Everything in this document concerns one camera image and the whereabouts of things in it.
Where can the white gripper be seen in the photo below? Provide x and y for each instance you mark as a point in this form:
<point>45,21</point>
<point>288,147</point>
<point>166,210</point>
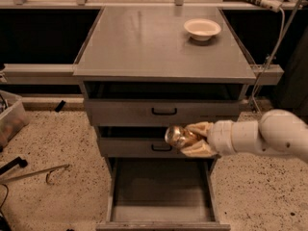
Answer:
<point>220,138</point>

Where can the clear plastic storage bin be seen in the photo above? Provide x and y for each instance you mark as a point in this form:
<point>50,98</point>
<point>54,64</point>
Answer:
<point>12,116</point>

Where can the black handle tool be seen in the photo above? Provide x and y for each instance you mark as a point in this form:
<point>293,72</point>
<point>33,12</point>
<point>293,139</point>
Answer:
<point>15,162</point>

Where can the small black block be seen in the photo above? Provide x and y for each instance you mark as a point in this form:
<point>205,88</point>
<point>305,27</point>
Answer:
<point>60,106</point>

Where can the dark cabinet at right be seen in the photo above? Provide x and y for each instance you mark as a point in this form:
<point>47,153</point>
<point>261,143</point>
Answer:
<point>292,90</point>

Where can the white paper bowl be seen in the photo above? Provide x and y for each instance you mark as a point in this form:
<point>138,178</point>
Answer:
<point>202,29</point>

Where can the metal grabber stick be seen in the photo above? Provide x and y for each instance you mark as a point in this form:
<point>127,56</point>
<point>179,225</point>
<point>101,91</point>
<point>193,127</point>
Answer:
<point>31,174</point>

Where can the top grey drawer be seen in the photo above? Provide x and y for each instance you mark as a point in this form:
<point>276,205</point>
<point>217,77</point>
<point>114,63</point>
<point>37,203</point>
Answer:
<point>111,103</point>

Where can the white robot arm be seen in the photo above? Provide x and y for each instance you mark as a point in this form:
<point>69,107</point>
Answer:
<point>278,133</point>

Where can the bottom grey drawer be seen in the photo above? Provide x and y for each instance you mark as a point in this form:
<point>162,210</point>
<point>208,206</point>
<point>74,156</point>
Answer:
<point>162,195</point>

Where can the grey drawer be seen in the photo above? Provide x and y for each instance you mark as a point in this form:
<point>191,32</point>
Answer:
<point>135,142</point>
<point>111,103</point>
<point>162,195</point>

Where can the grey drawer cabinet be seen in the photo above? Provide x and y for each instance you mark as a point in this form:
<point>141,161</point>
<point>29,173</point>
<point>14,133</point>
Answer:
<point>143,43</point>

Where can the middle grey drawer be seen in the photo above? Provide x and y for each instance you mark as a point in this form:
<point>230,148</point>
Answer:
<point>135,142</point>

